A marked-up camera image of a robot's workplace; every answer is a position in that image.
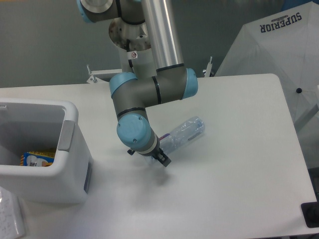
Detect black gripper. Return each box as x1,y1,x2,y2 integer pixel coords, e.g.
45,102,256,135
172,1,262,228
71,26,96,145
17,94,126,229
127,141,171,167

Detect clear plastic water bottle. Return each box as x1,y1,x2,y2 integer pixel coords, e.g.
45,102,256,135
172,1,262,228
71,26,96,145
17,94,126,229
159,116,205,156

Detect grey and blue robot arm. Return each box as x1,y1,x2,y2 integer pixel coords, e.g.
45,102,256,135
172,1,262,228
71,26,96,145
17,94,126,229
77,0,198,166

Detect white plastic trash can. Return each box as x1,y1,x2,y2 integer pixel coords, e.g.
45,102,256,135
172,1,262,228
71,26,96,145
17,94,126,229
0,98,93,203

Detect blue yellow snack packet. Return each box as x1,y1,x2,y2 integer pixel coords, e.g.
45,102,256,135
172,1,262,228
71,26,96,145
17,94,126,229
20,149,56,167

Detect black device at table edge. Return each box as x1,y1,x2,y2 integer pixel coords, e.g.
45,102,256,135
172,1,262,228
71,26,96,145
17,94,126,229
301,202,319,228

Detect white Superior umbrella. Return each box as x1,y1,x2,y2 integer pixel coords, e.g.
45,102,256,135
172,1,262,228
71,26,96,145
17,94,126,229
216,2,319,120

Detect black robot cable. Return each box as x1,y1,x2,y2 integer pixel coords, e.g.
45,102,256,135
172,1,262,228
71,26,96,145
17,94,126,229
126,39,137,73

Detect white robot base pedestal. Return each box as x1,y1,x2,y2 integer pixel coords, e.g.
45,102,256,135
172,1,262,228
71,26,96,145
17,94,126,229
109,18,157,79

